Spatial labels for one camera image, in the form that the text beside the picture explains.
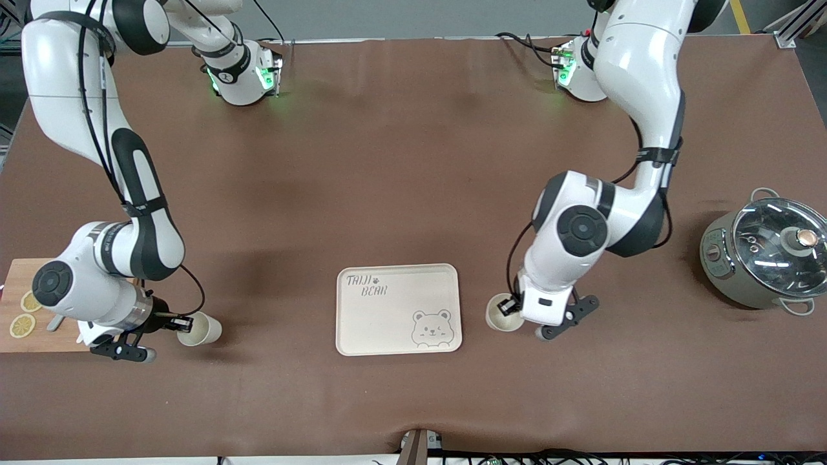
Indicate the cream tray with bear print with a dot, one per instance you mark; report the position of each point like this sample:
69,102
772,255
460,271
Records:
394,323

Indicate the aluminium frame profile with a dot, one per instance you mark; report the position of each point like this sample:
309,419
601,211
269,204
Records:
798,22

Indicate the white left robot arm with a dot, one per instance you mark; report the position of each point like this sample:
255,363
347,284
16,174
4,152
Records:
646,77

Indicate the yellow lemon slice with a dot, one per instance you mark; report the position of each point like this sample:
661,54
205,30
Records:
30,301
22,326

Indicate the grey-green electric pot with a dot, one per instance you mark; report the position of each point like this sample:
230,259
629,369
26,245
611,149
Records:
723,278

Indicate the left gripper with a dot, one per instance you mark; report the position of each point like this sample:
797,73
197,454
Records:
510,304

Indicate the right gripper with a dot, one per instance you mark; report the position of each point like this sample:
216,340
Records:
159,320

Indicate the glass pot lid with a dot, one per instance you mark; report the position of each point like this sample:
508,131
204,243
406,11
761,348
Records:
769,258

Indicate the white plastic cup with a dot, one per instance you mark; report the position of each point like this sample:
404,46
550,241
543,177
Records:
205,330
497,323

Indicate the bamboo cutting board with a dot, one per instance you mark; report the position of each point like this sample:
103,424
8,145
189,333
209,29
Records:
39,342

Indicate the grey plastic knife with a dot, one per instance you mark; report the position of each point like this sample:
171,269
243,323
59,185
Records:
55,323

